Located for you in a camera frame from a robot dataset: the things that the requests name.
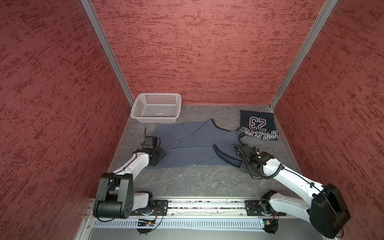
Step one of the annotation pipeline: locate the navy tank top red trim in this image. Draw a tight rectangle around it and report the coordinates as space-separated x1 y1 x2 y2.
239 110 279 141

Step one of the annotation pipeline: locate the grey-blue tank top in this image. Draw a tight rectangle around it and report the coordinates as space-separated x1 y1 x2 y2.
154 119 245 169

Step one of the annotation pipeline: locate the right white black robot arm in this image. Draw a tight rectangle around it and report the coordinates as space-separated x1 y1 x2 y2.
235 147 351 239

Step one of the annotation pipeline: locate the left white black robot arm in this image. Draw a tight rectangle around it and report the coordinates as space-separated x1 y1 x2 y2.
93 147 166 222

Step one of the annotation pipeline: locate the white plastic laundry basket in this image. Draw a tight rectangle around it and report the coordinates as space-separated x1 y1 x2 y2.
130 93 182 124

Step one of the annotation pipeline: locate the left corner aluminium profile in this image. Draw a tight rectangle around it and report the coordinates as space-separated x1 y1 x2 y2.
81 0 135 107

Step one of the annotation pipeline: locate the corner aluminium profile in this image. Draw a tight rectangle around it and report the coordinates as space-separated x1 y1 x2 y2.
81 0 135 107
269 0 338 112

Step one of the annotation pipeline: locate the right corner aluminium profile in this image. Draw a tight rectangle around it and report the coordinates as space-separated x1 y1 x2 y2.
269 0 338 112

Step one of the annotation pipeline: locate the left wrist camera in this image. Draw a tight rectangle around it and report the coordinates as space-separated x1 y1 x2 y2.
142 136 158 150

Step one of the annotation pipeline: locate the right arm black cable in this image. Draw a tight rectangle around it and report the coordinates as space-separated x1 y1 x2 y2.
232 143 284 181

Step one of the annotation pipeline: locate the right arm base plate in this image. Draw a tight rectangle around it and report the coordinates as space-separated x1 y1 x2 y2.
245 200 275 217

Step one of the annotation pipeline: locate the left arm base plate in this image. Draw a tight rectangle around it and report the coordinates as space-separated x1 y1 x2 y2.
131 200 169 217

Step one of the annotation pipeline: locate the aluminium front rail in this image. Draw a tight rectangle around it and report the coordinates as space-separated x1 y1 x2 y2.
85 197 328 218

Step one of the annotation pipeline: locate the right circuit board with wires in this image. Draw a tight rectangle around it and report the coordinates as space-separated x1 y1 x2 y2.
264 219 279 235

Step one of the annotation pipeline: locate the circuit board with wires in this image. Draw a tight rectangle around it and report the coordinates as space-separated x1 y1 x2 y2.
136 219 157 235
264 219 279 235

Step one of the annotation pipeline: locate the left circuit board with wires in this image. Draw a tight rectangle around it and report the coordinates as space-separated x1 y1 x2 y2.
136 219 157 235

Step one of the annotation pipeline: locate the white slotted cable duct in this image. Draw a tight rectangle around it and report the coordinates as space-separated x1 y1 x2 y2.
93 218 265 232

